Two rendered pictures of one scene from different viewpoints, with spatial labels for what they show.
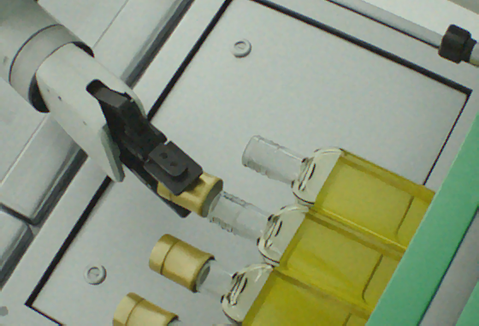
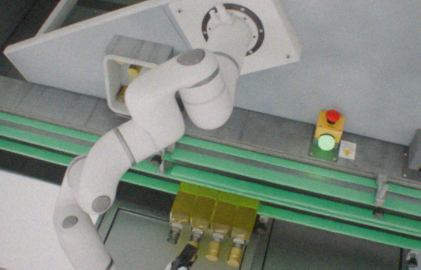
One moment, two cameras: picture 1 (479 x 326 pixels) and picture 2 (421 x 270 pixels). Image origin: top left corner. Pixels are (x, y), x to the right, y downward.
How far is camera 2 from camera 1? 118 cm
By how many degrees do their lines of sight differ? 57
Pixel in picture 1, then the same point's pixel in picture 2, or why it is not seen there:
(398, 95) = (122, 229)
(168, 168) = (191, 250)
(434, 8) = not seen: hidden behind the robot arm
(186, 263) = (216, 245)
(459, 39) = (157, 157)
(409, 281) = (225, 165)
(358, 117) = (133, 239)
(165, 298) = not seen: outside the picture
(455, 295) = (226, 156)
